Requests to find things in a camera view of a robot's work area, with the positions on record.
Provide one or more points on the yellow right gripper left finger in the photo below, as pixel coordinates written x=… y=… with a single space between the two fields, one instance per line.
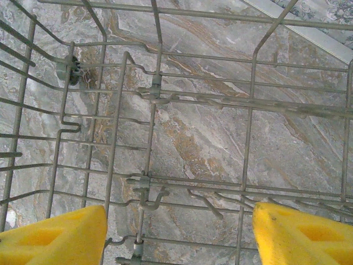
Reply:
x=55 y=240

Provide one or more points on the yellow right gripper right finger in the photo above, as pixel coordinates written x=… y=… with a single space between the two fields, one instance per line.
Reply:
x=303 y=237

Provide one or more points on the aluminium table edge rail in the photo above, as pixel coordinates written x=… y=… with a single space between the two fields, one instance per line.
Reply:
x=325 y=38

